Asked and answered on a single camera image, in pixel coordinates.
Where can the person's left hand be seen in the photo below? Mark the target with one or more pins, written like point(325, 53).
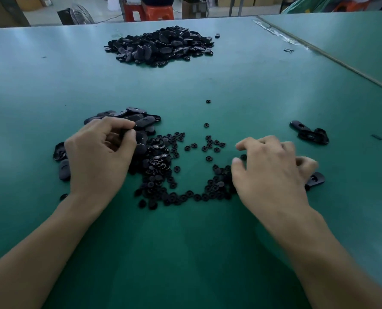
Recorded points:
point(97, 167)

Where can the person's right hand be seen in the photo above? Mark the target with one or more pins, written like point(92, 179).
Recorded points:
point(274, 183)

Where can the pile of black oval shells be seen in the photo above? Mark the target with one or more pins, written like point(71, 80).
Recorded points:
point(310, 133)

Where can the pile of small black buttons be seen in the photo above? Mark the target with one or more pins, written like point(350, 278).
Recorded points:
point(171, 180)

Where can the person's left forearm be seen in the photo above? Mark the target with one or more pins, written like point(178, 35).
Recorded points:
point(30, 257)

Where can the person's right forearm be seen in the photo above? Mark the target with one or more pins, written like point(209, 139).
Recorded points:
point(342, 267)

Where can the grey floor fan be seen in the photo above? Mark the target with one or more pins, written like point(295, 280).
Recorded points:
point(76, 14)

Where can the red plastic stool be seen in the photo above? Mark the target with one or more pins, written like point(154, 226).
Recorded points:
point(134, 11)
point(352, 5)
point(159, 13)

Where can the large brown cardboard box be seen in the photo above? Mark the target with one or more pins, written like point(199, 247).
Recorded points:
point(6, 11)

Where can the green striped bag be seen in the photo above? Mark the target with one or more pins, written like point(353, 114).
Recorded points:
point(312, 4)

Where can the small open cardboard box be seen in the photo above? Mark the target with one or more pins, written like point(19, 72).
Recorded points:
point(195, 7)

